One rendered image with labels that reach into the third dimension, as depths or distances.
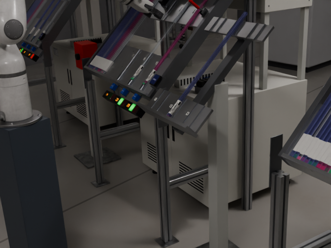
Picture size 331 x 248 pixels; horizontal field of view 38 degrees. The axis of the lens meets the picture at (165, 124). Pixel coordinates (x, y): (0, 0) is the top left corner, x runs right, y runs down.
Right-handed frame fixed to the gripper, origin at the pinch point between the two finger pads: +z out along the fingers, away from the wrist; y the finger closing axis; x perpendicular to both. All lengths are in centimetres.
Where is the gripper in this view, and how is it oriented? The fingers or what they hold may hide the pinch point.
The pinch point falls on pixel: (154, 15)
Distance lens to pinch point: 221.7
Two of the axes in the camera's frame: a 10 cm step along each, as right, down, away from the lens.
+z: 7.1, 3.7, 6.0
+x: -4.6, 8.9, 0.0
